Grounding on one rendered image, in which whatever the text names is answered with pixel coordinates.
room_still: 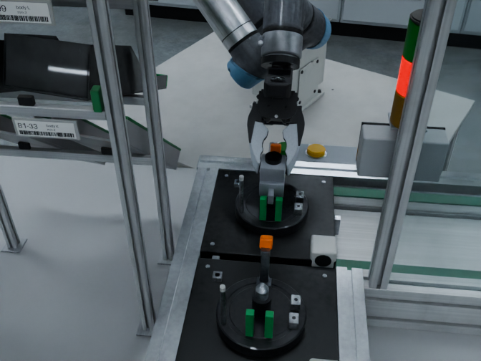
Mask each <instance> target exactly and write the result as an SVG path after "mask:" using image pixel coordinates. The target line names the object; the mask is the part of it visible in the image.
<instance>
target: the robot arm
mask: <svg viewBox="0 0 481 361"><path fill-rule="evenodd" d="M193 2H194V3H195V5H196V6H197V7H198V9H199V10H200V12H201V13H202V15H203V16H204V17H205V19H206V21H207V22H208V23H209V25H210V26H211V28H212V29H213V31H214V32H215V33H216V35H217V36H218V38H219V39H220V40H221V42H222V43H223V45H224V46H225V48H226V49H227V50H228V52H229V53H230V55H231V58H230V60H229V61H228V63H227V68H228V71H229V72H230V75H231V77H232V78H233V79H234V81H235V82H236V83H237V84H238V85H240V86H241V87H242V88H245V89H250V88H252V87H254V86H255V85H257V84H258V83H259V82H261V81H262V80H265V81H264V88H263V89H261V91H259V94H258V95H257V96H256V97H257V99H258V103H257V104H256V103H253V106H252V109H251V111H250V114H249V116H248V122H247V127H248V139H249V145H250V151H251V160H252V164H253V167H254V169H255V171H256V173H259V170H260V166H261V154H262V152H263V141H264V140H265V139H266V138H267V136H268V128H267V127H266V126H265V125H284V126H287V127H286V128H285V129H284V130H283V139H284V140H285V141H286V151H285V152H286V157H287V159H286V175H290V173H291V171H292V170H293V167H294V166H295V163H296V159H297V156H298V151H299V148H300V144H301V139H302V137H303V132H304V127H305V121H304V117H303V113H302V106H297V101H299V98H298V97H297V96H298V93H297V92H295V91H291V88H292V80H293V71H294V70H297V69H299V67H300V59H301V57H302V51H303V50H304V49H318V48H320V47H322V46H324V45H325V43H327V41H328V40H329V37H330V36H331V23H330V21H329V20H328V18H327V17H326V16H325V15H324V13H323V12H322V10H320V9H318V8H316V7H315V6H314V5H313V4H312V3H311V2H310V1H309V0H193Z"/></svg>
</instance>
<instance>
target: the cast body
mask: <svg viewBox="0 0 481 361"><path fill-rule="evenodd" d="M285 171H286V156H285V155H281V154H280V153H278V152H276V151H271V152H268V153H266V154H262V157H261V166H260V183H259V196H267V197H268V204H272V205H273V198H274V197H276V196H278V197H283V191H284V181H285Z"/></svg>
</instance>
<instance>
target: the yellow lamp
mask: <svg viewBox="0 0 481 361"><path fill-rule="evenodd" d="M404 99H405V97H403V96H401V95H400V94H399V93H398V92H397V90H395V94H394V101H393V105H392V112H391V116H390V122H391V124H393V126H395V127H396V128H398V129H399V124H400V120H401V116H402V110H403V106H404Z"/></svg>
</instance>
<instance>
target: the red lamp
mask: <svg viewBox="0 0 481 361"><path fill-rule="evenodd" d="M411 68H412V63H411V62H408V61H407V60H406V59H405V58H403V55H402V60H401V64H400V68H399V75H398V79H397V86H396V90H397V92H398V93H399V94H400V95H401V96H403V97H405V96H406V92H407V85H408V81H409V76H410V72H411Z"/></svg>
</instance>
